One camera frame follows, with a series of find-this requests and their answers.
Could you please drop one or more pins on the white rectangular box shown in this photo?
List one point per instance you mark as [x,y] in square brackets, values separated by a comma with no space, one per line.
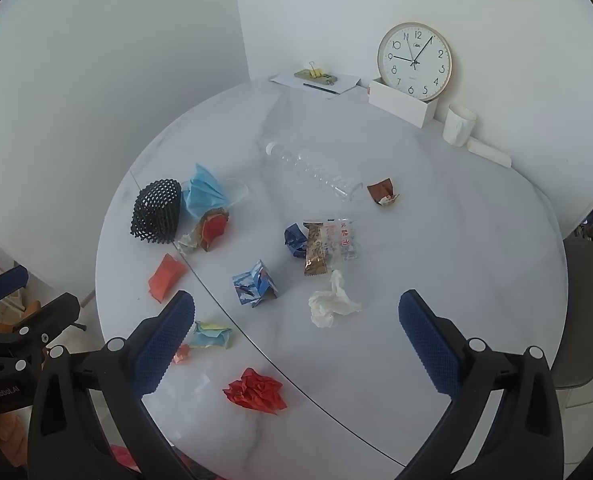
[401,105]

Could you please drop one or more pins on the black foam mesh net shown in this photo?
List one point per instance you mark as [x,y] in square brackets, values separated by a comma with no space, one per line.
[156,210]

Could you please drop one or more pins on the yellow binder clip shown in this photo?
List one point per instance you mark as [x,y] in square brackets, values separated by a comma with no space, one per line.
[316,72]

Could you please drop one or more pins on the crumpled red paper ball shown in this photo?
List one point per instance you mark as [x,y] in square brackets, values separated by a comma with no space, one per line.
[254,390]

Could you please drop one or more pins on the crushed blue printed carton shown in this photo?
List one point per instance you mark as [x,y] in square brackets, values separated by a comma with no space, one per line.
[253,285]

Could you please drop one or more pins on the orange cloth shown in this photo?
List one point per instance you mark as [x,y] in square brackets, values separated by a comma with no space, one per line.
[9,435]

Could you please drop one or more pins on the yellow and blue crumpled paper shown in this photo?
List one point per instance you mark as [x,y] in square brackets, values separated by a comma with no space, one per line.
[211,335]

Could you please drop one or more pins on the round wall clock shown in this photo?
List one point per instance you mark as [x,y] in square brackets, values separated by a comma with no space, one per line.
[416,60]

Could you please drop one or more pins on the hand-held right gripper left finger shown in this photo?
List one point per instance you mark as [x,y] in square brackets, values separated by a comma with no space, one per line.
[164,345]

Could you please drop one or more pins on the grey chair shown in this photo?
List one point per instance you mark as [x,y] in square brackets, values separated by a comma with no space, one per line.
[581,310]

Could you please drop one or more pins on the white cup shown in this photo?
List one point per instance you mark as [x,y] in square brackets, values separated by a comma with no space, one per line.
[457,125]

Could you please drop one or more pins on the olive green flat pad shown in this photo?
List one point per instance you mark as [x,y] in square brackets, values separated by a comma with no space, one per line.
[301,75]

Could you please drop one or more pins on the crumpled brown wrapper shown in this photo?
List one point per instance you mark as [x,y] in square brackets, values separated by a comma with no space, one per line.
[380,190]

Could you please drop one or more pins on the crumpled clear plastic wrapper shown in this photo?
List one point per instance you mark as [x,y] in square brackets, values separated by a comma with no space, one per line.
[186,242]

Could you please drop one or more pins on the clear plastic bottle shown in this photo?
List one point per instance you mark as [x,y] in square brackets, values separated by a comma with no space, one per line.
[316,170]

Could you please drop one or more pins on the pink cloth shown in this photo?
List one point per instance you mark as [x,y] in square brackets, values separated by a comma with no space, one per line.
[124,462]

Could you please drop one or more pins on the clear snack packet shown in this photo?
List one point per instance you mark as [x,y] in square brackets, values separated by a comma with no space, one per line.
[326,245]

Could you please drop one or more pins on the blue face mask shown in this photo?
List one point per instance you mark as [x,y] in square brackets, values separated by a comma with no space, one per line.
[201,195]

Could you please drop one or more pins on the small orange paper scrap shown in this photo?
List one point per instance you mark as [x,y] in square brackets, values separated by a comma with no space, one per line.
[182,354]

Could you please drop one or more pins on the crumpled white tissue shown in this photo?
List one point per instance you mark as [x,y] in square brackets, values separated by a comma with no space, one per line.
[326,305]

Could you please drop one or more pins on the crumpled blue foil wrapper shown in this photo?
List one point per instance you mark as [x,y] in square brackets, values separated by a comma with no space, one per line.
[294,240]

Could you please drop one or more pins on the flat red paper piece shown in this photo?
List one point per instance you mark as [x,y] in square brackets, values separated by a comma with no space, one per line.
[165,277]

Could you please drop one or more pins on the black pen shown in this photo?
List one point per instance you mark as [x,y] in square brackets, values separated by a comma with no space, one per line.
[321,88]

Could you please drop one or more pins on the torn brown cardboard piece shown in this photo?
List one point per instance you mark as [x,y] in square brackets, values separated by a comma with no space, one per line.
[214,227]

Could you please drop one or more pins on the white paper sheets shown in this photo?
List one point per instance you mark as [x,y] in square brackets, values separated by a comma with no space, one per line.
[346,82]

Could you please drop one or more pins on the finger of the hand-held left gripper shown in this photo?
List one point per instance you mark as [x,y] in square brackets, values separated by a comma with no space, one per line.
[51,315]
[6,281]

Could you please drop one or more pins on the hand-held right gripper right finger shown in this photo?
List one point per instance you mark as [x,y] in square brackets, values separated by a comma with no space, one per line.
[429,345]

